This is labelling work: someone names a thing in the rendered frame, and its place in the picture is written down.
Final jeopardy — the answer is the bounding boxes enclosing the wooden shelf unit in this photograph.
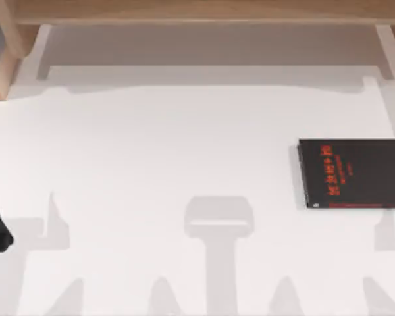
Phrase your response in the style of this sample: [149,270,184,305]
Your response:
[0,0,395,101]

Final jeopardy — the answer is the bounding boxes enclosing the black book with red lettering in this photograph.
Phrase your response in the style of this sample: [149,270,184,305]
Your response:
[297,138,395,210]

